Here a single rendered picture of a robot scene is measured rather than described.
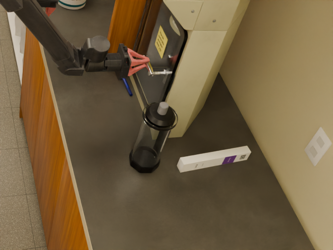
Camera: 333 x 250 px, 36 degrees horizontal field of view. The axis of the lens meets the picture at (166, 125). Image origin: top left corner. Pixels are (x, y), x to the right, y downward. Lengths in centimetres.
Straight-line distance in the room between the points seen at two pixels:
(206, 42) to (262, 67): 46
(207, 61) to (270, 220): 56
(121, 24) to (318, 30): 68
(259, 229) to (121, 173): 47
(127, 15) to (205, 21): 46
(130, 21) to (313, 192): 86
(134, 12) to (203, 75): 39
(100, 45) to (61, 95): 39
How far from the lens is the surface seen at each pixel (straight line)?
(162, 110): 149
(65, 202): 191
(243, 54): 203
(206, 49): 152
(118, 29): 186
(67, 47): 148
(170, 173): 168
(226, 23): 148
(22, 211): 263
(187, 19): 142
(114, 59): 157
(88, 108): 180
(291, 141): 180
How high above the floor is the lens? 221
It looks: 44 degrees down
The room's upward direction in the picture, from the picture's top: 21 degrees clockwise
